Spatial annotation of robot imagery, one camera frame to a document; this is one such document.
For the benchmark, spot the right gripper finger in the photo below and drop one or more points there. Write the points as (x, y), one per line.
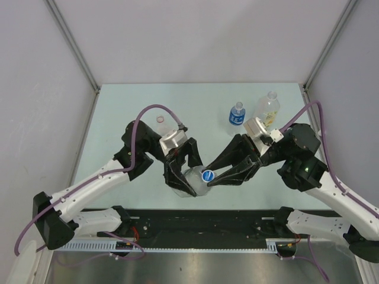
(242, 169)
(233, 148)

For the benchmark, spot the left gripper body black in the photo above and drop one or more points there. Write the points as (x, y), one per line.
(178, 153)

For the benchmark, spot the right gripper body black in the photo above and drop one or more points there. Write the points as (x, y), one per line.
(258, 156)

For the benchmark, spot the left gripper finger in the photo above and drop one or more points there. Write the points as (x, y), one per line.
(194, 158)
(176, 180)

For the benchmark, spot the green label clear bottle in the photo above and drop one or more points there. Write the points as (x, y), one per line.
(193, 176)

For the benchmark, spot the blue white bottle cap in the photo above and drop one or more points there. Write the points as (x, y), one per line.
(208, 176)

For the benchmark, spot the blue label Pocari bottle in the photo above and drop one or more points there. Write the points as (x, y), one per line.
(236, 118)

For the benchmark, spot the red cap water bottle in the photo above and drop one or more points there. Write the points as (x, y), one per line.
(162, 126)

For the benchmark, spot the square clear juice bottle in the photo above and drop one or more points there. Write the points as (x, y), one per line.
(267, 108)

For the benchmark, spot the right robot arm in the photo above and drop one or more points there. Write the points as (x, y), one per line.
(356, 225)

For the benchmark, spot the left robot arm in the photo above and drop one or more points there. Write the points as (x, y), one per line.
(58, 218)

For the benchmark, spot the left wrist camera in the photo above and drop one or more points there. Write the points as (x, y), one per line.
(172, 140)

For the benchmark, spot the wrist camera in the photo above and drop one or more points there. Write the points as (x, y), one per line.
(172, 140)
(260, 136)

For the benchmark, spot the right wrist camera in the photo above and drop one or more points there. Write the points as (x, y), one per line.
(260, 136)

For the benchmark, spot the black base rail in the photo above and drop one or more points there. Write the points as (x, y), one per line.
(210, 228)

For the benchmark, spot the white cable duct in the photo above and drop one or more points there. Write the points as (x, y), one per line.
(117, 246)

